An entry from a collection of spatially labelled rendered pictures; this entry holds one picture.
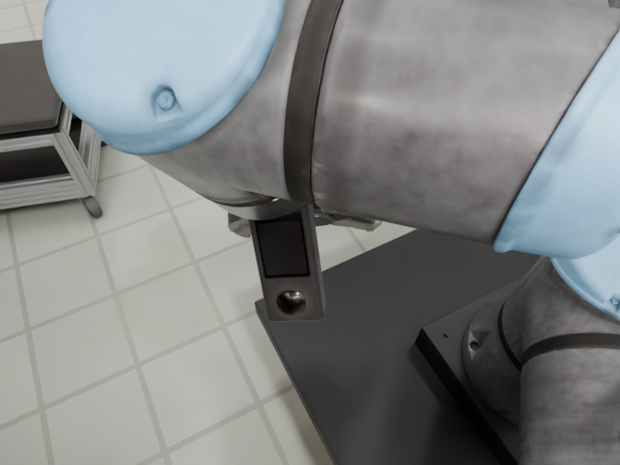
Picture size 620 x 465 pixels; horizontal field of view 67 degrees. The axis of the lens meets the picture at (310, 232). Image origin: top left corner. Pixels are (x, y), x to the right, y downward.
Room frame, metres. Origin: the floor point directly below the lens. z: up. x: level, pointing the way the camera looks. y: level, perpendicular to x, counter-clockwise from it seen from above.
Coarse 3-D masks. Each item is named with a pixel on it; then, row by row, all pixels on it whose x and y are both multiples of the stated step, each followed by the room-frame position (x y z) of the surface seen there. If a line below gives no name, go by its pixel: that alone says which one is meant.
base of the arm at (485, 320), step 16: (496, 304) 0.31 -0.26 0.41; (480, 320) 0.30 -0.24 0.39; (496, 320) 0.28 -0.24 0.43; (464, 336) 0.29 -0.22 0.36; (480, 336) 0.28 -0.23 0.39; (496, 336) 0.26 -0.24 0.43; (464, 352) 0.27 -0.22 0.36; (480, 352) 0.25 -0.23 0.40; (496, 352) 0.24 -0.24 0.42; (512, 352) 0.23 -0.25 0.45; (480, 368) 0.23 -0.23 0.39; (496, 368) 0.23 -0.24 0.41; (512, 368) 0.22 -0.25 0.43; (480, 384) 0.22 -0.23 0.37; (496, 384) 0.21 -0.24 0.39; (512, 384) 0.20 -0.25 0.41; (496, 400) 0.20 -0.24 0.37; (512, 400) 0.19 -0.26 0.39; (512, 416) 0.18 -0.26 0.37
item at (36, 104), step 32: (0, 64) 1.01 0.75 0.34; (32, 64) 1.01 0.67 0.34; (0, 96) 0.88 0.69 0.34; (32, 96) 0.88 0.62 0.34; (0, 128) 0.78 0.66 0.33; (32, 128) 0.79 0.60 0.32; (64, 128) 0.82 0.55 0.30; (0, 160) 0.92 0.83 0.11; (32, 160) 0.92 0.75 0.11; (64, 160) 0.80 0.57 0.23; (96, 160) 0.92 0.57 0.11; (0, 192) 0.76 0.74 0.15; (32, 192) 0.77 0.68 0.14; (64, 192) 0.79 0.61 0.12
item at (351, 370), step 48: (432, 240) 0.51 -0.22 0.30; (336, 288) 0.41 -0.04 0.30; (384, 288) 0.41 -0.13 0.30; (432, 288) 0.41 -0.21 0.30; (480, 288) 0.41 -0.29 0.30; (288, 336) 0.32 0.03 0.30; (336, 336) 0.32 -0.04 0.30; (384, 336) 0.32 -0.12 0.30; (336, 384) 0.24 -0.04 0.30; (384, 384) 0.24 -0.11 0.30; (432, 384) 0.24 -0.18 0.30; (336, 432) 0.18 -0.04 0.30; (384, 432) 0.18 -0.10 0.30; (432, 432) 0.18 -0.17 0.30
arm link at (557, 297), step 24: (552, 264) 0.26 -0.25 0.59; (576, 264) 0.24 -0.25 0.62; (600, 264) 0.24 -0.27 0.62; (528, 288) 0.27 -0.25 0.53; (552, 288) 0.24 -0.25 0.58; (576, 288) 0.23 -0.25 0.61; (600, 288) 0.22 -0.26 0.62; (504, 312) 0.28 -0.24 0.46; (528, 312) 0.24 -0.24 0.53; (552, 312) 0.22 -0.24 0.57; (576, 312) 0.21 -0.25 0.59; (600, 312) 0.20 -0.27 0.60; (528, 336) 0.21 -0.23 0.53; (552, 336) 0.20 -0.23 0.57; (576, 336) 0.19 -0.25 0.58; (600, 336) 0.18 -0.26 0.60; (528, 360) 0.18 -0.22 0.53
